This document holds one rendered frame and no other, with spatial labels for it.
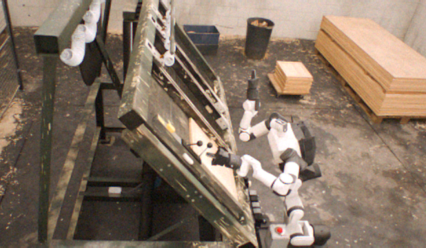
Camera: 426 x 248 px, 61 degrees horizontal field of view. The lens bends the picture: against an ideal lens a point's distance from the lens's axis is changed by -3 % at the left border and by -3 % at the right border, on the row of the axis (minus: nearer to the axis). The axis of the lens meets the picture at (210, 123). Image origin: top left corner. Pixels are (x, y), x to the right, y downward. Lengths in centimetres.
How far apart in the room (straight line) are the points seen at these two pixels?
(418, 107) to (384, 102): 59
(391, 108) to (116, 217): 411
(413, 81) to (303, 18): 315
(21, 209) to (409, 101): 516
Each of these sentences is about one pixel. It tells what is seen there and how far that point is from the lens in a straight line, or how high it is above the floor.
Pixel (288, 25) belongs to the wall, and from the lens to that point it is 809.
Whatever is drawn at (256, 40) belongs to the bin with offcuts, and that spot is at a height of 36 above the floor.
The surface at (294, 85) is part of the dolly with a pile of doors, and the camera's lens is 570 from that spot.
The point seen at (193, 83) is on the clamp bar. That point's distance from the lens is 303.
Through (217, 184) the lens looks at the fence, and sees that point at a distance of 239.
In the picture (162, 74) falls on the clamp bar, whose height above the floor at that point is 165.
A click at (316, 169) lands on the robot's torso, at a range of 285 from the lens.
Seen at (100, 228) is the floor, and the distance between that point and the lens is 362.
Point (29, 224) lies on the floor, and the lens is 379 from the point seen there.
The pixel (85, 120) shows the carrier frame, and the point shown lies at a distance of 355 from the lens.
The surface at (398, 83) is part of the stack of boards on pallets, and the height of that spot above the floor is 68.
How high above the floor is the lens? 281
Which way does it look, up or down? 35 degrees down
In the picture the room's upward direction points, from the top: 8 degrees clockwise
